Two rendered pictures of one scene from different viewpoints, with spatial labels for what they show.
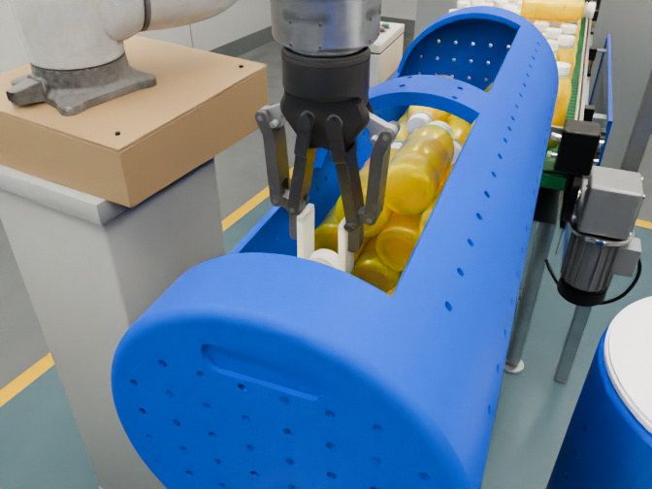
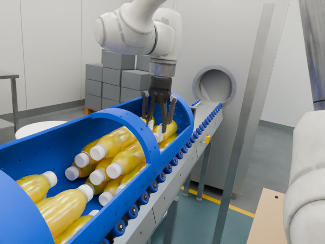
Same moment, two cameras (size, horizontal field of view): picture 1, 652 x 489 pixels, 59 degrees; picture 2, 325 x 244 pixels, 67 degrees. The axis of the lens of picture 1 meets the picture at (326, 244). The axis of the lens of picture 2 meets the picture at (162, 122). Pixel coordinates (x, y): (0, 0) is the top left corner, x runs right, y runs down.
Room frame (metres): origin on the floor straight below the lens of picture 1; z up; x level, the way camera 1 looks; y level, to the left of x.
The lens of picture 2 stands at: (1.35, -0.01, 1.44)
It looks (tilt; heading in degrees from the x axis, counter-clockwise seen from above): 18 degrees down; 178
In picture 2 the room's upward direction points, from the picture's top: 7 degrees clockwise
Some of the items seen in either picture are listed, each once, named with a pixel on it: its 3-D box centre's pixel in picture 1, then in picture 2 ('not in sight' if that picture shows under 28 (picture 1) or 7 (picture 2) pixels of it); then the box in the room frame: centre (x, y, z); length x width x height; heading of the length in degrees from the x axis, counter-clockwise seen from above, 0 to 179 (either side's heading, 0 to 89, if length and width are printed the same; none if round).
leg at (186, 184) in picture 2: not in sight; (189, 167); (-0.79, 0.38, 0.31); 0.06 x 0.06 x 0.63; 68
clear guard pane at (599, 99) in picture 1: (587, 151); not in sight; (1.61, -0.79, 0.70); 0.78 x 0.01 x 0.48; 158
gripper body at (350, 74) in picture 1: (325, 96); (160, 89); (0.50, 0.00, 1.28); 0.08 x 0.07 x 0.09; 68
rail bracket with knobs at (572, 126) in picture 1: (574, 149); not in sight; (1.09, -0.51, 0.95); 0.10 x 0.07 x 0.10; 68
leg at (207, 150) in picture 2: not in sight; (203, 171); (-0.74, 0.51, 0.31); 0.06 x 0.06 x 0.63; 68
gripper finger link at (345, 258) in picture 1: (346, 247); (150, 129); (0.49, -0.02, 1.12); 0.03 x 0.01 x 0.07; 158
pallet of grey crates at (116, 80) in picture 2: not in sight; (125, 86); (-3.13, -0.62, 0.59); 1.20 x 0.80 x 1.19; 61
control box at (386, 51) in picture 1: (372, 51); not in sight; (1.42, -0.11, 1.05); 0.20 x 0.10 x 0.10; 158
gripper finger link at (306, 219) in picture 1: (306, 239); (161, 132); (0.50, 0.02, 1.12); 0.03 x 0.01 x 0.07; 158
